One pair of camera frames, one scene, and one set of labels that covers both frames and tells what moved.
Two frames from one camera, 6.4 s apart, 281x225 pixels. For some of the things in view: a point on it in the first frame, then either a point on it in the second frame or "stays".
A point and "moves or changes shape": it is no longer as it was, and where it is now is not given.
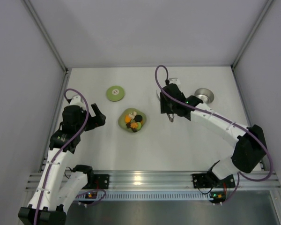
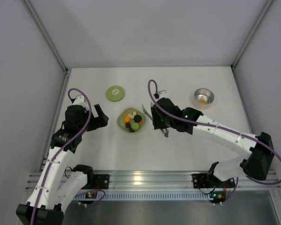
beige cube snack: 131,116 stays
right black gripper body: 166,106 -> 156,117
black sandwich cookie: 138,118 stays
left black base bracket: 97,182 stays
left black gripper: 93,119 stays
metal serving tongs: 172,119 moves or changes shape
